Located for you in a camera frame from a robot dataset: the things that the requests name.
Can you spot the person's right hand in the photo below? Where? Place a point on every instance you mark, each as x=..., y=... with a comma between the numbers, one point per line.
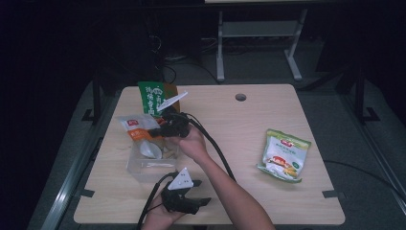
x=190, y=145

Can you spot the dark metal stand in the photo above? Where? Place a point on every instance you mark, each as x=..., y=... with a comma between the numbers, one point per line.
x=95, y=99
x=360, y=92

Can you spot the metal floor rail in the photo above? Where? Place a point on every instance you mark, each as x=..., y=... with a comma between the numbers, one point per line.
x=73, y=179
x=376, y=143

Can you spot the white metal table frame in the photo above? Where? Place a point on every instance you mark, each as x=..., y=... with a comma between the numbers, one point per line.
x=258, y=29

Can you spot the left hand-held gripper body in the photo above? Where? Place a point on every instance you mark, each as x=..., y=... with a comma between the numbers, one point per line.
x=178, y=198

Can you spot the green and brown seasoning packet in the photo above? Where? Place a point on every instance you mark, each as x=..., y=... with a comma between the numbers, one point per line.
x=153, y=97

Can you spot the white and orange packet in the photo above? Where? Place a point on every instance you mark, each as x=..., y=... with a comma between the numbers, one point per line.
x=137, y=126

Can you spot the white round packet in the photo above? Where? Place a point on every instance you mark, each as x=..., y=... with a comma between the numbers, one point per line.
x=150, y=149

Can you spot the clear plastic container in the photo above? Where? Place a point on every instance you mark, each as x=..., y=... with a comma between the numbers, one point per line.
x=150, y=167

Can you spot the beige snack piece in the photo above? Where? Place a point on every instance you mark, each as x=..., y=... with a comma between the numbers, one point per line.
x=169, y=154

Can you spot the person's left hand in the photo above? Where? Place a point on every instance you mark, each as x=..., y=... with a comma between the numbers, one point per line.
x=159, y=215

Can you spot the green and white food packet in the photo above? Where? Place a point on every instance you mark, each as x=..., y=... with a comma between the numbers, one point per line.
x=284, y=155

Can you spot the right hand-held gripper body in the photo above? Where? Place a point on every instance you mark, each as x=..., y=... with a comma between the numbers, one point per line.
x=174, y=123

